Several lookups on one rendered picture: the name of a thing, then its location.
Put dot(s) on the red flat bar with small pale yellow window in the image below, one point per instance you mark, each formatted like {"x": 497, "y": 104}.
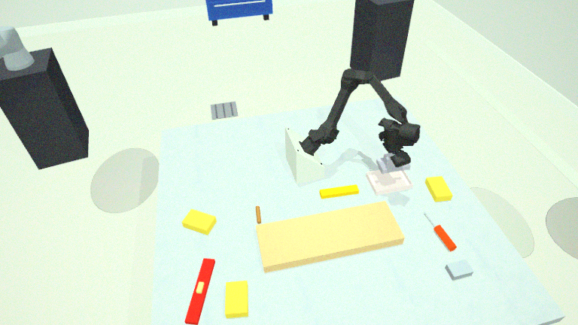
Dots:
{"x": 200, "y": 291}

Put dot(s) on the tan flat rectangular panel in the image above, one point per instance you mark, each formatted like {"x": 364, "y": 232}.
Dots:
{"x": 315, "y": 238}

